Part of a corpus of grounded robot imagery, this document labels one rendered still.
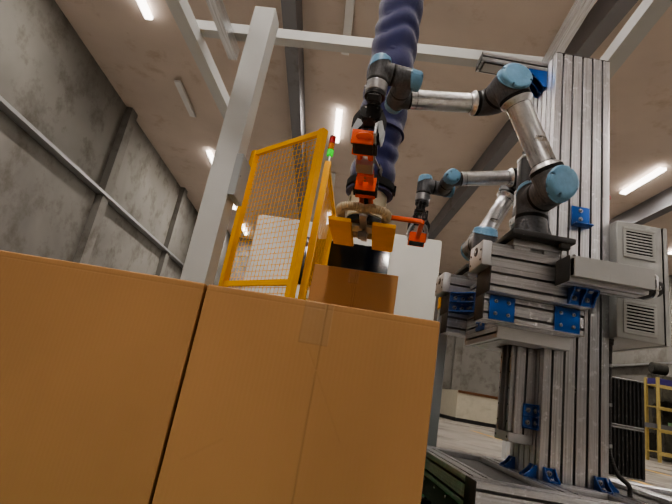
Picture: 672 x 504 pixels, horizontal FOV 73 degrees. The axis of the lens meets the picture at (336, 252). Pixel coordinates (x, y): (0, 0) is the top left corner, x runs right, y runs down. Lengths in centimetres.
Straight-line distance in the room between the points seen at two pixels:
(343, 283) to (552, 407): 98
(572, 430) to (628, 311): 49
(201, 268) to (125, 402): 216
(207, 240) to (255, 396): 228
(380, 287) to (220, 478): 148
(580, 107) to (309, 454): 196
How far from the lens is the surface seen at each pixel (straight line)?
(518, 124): 181
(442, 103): 188
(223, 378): 78
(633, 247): 213
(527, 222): 179
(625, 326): 202
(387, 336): 76
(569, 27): 395
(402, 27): 252
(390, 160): 215
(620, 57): 427
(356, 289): 212
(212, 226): 301
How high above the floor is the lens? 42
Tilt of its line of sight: 16 degrees up
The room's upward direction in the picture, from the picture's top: 10 degrees clockwise
